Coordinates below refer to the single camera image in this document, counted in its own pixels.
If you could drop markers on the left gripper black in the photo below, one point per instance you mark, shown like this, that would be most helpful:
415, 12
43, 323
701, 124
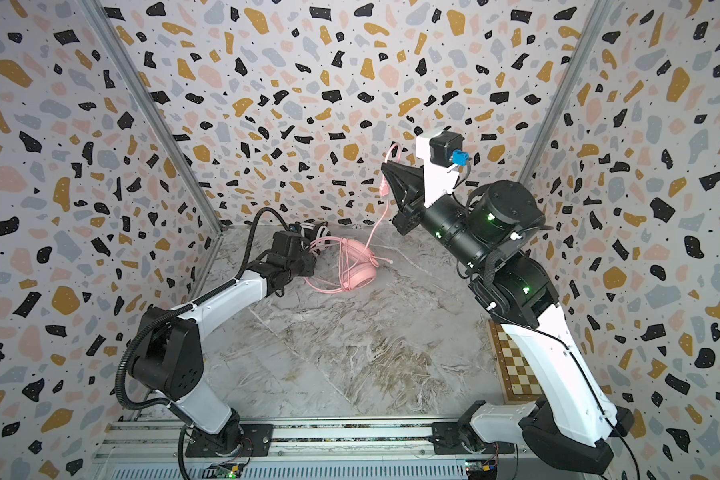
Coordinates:
308, 261

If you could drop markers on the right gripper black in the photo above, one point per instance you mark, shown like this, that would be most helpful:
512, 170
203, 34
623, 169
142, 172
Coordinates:
409, 211

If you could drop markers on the white black headphones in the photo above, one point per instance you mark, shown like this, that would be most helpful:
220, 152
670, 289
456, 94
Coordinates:
311, 231

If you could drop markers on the pink headphones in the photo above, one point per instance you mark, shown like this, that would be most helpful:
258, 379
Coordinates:
357, 265

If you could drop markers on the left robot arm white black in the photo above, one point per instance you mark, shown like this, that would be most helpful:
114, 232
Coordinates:
212, 421

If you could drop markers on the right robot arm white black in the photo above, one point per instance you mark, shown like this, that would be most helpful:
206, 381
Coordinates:
569, 425

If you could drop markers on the wooden checkerboard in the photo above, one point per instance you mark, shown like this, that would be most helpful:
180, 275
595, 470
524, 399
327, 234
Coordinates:
519, 383

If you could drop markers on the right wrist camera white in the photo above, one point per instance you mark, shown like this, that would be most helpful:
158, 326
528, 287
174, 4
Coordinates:
446, 165

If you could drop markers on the right corner aluminium post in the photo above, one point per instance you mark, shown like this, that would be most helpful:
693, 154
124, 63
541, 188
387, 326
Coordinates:
592, 26

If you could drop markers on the corner aluminium post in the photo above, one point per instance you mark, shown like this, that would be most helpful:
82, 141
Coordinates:
592, 26
99, 22

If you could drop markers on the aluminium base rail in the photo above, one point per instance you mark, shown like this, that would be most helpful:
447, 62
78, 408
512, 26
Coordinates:
314, 448

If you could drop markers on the left corner aluminium post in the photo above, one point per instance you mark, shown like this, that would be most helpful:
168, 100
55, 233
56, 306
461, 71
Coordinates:
99, 22

